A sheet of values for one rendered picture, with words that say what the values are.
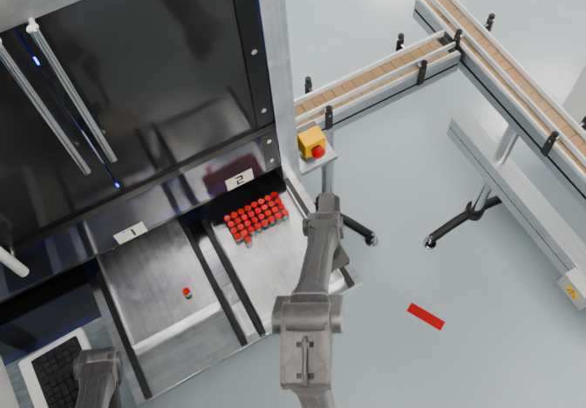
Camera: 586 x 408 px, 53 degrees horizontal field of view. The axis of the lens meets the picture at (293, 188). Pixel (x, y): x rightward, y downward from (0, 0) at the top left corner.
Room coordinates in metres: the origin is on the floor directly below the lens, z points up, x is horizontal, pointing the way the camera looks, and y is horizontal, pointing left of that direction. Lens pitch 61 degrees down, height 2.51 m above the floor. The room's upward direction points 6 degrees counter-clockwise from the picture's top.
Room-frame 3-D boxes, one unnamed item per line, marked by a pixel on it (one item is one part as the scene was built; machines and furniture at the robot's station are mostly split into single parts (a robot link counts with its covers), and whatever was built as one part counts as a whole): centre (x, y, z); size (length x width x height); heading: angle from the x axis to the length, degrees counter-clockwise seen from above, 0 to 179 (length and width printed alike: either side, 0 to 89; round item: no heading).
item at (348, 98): (1.23, -0.28, 0.92); 0.69 x 0.15 x 0.16; 113
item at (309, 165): (1.03, -0.07, 0.87); 0.14 x 0.13 x 0.02; 23
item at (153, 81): (0.84, 0.23, 1.50); 0.43 x 0.01 x 0.59; 113
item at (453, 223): (1.09, -0.79, 0.07); 0.50 x 0.08 x 0.14; 113
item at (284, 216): (0.75, 0.10, 0.90); 0.18 x 0.02 x 0.05; 113
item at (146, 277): (0.65, 0.43, 0.90); 0.34 x 0.26 x 0.04; 23
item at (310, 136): (0.98, -0.07, 0.99); 0.08 x 0.07 x 0.07; 23
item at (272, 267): (0.67, 0.07, 0.90); 0.34 x 0.26 x 0.04; 23
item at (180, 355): (0.65, 0.25, 0.87); 0.70 x 0.48 x 0.02; 113
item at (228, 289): (0.51, 0.19, 0.91); 0.14 x 0.03 x 0.06; 23
